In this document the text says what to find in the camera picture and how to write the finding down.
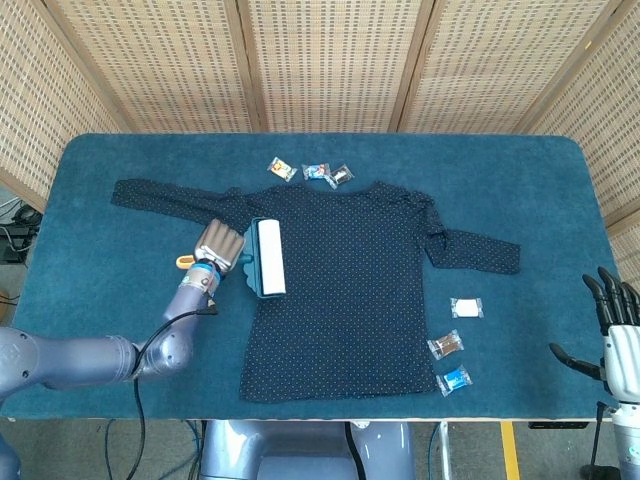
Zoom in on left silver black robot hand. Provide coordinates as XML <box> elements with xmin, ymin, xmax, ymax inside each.
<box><xmin>192</xmin><ymin>218</ymin><xmax>247</xmax><ymax>276</ymax></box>

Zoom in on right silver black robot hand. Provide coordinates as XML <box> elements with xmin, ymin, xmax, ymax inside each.
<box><xmin>548</xmin><ymin>266</ymin><xmax>640</xmax><ymax>402</ymax></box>

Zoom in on teal lint roller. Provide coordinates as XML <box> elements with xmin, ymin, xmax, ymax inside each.
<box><xmin>174</xmin><ymin>216</ymin><xmax>289</xmax><ymax>301</ymax></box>

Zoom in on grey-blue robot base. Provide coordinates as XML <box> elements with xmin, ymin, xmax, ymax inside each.
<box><xmin>198</xmin><ymin>419</ymin><xmax>416</xmax><ymax>480</ymax></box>

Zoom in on dark navy polka dot shirt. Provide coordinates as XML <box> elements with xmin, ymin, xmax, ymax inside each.
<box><xmin>110</xmin><ymin>178</ymin><xmax>522</xmax><ymax>405</ymax></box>

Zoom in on teal carpet table cover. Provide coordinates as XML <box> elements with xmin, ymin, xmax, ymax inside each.
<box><xmin>10</xmin><ymin>132</ymin><xmax>640</xmax><ymax>421</ymax></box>

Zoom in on yellow snack packet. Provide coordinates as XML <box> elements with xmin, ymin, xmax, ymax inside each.
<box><xmin>266</xmin><ymin>156</ymin><xmax>297</xmax><ymax>181</ymax></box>

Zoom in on blue red snack packet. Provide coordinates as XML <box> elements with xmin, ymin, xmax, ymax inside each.
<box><xmin>301</xmin><ymin>162</ymin><xmax>333</xmax><ymax>182</ymax></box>

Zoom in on dark brown snack packet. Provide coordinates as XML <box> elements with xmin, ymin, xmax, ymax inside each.
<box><xmin>325</xmin><ymin>163</ymin><xmax>355</xmax><ymax>190</ymax></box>

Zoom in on blue white snack packet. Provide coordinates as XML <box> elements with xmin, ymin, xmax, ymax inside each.
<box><xmin>435</xmin><ymin>364</ymin><xmax>474</xmax><ymax>398</ymax></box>

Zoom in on brown biscuit snack packet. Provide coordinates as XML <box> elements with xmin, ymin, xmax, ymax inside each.
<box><xmin>427</xmin><ymin>329</ymin><xmax>464</xmax><ymax>361</ymax></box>

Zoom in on white table leg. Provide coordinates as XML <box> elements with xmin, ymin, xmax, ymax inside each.
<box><xmin>438</xmin><ymin>421</ymin><xmax>449</xmax><ymax>480</ymax></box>

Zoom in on woven bamboo folding screen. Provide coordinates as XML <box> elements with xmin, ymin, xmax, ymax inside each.
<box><xmin>0</xmin><ymin>0</ymin><xmax>640</xmax><ymax>284</ymax></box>

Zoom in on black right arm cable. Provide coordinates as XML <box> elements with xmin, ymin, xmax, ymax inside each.
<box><xmin>579</xmin><ymin>399</ymin><xmax>621</xmax><ymax>480</ymax></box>

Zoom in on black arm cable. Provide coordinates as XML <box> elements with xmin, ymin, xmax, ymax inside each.
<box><xmin>105</xmin><ymin>303</ymin><xmax>220</xmax><ymax>480</ymax></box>
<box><xmin>579</xmin><ymin>399</ymin><xmax>621</xmax><ymax>480</ymax></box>

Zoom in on black under-table bracket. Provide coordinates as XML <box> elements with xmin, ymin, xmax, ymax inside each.
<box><xmin>528</xmin><ymin>421</ymin><xmax>590</xmax><ymax>431</ymax></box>

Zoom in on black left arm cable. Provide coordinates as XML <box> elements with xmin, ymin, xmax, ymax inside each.
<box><xmin>105</xmin><ymin>303</ymin><xmax>220</xmax><ymax>480</ymax></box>

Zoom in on blue floor cable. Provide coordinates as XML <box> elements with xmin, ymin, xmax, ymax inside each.
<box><xmin>183</xmin><ymin>419</ymin><xmax>205</xmax><ymax>480</ymax></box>
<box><xmin>103</xmin><ymin>418</ymin><xmax>119</xmax><ymax>480</ymax></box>

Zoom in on black equipment with cables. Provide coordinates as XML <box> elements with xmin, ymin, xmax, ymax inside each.
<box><xmin>0</xmin><ymin>196</ymin><xmax>44</xmax><ymax>265</ymax></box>

